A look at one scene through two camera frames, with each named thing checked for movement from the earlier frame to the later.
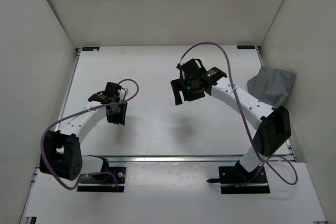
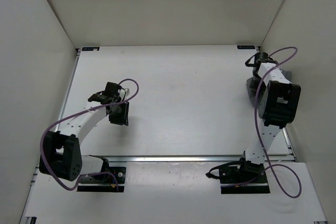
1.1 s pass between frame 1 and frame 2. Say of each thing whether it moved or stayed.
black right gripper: moved
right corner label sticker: stayed
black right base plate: stayed
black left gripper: stayed
